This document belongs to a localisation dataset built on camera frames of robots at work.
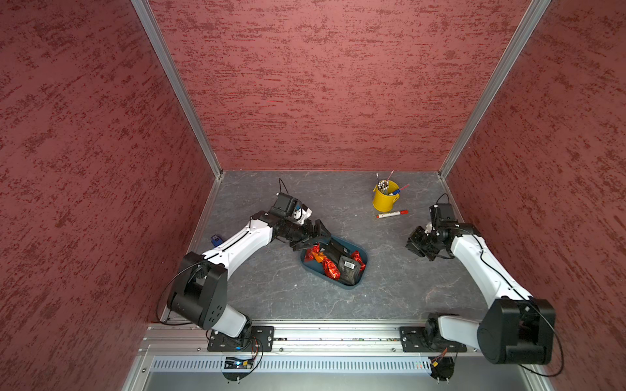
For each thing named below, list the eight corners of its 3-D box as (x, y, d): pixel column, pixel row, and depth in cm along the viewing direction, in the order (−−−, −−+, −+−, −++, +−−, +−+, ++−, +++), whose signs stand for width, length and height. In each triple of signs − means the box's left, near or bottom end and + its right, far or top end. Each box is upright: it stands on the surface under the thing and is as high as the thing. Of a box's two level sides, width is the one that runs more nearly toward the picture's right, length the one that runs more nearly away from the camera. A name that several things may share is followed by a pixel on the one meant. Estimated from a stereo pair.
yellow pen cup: (373, 212, 107) (381, 187, 94) (370, 197, 113) (377, 171, 100) (393, 212, 107) (404, 187, 94) (389, 197, 113) (399, 171, 100)
